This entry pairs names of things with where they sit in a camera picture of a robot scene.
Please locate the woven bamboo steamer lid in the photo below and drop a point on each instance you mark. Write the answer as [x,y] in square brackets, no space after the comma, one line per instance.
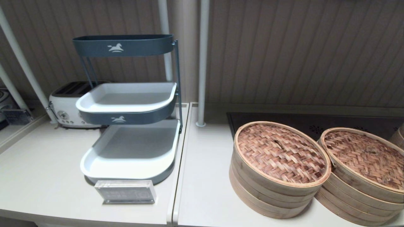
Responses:
[281,154]

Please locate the bamboo steamer basket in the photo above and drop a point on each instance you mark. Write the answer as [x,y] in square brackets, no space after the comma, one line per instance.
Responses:
[268,205]
[399,138]
[347,208]

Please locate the right bamboo steamer stack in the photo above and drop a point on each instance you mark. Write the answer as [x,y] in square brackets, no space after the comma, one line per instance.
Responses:
[366,157]

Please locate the white metal shelf pole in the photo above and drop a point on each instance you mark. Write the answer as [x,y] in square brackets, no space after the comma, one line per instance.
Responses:
[203,63]
[19,56]
[9,85]
[164,19]

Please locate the black induction cooktop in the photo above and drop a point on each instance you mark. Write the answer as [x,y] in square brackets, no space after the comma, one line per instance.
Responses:
[284,119]

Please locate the three-tier teal tray rack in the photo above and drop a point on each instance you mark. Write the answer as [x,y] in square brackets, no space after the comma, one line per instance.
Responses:
[126,46]

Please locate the clear acrylic sign block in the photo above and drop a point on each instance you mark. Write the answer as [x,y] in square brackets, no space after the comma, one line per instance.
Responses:
[126,191]

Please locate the white retro toaster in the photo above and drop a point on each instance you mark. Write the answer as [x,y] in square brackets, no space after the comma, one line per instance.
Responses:
[66,104]

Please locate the small dark acrylic sign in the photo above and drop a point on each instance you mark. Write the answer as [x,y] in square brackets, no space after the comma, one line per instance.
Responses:
[17,116]

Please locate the white round kitchen appliance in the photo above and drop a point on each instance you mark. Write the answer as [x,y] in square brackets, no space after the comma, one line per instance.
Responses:
[4,103]

